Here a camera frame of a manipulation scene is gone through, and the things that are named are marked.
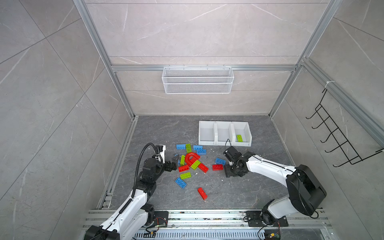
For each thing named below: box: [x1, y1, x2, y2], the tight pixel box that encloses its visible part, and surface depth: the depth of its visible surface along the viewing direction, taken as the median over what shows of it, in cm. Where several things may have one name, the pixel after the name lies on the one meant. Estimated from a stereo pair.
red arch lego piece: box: [185, 152, 201, 167], surface depth 96 cm
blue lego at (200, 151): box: [193, 147, 207, 155], surface depth 100 cm
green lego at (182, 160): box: [180, 154, 186, 166], surface depth 94 cm
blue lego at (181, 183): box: [175, 177, 187, 189], surface depth 86 cm
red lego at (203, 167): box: [198, 163, 209, 174], surface depth 92 cm
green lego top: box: [186, 143, 192, 154], surface depth 101 cm
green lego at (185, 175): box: [180, 172, 192, 180], surface depth 90 cm
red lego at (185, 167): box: [178, 164, 190, 173], surface depth 92 cm
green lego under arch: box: [191, 159, 201, 170], surface depth 93 cm
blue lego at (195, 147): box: [193, 145, 203, 151], surface depth 100 cm
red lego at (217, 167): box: [212, 164, 224, 171], surface depth 92 cm
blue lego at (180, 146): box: [176, 144, 186, 150], surface depth 100 cm
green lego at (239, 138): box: [236, 134, 244, 142], surface depth 106 cm
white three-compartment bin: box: [198, 120, 253, 147], surface depth 106 cm
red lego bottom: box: [197, 187, 208, 201], surface depth 82 cm
